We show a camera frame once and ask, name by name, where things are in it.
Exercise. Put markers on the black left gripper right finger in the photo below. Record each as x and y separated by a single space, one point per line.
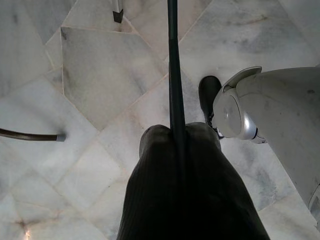
220 195

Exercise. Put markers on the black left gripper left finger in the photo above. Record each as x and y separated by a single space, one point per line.
150 187

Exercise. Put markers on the black plastic hanger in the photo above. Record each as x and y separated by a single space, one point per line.
176 75

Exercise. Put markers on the marble top folding table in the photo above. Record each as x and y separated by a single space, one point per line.
30 136

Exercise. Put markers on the silver metal clothes rack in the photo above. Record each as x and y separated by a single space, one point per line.
118 12

